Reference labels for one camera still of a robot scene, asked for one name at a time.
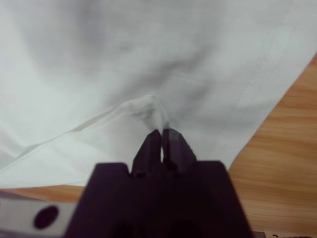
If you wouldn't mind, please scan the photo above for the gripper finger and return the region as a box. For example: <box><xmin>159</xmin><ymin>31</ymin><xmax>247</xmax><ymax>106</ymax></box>
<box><xmin>132</xmin><ymin>129</ymin><xmax>163</xmax><ymax>178</ymax></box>
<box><xmin>162</xmin><ymin>128</ymin><xmax>199</xmax><ymax>175</ymax></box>

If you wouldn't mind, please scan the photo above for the white t-shirt with black print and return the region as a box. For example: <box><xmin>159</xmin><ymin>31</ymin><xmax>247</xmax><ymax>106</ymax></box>
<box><xmin>0</xmin><ymin>0</ymin><xmax>317</xmax><ymax>186</ymax></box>

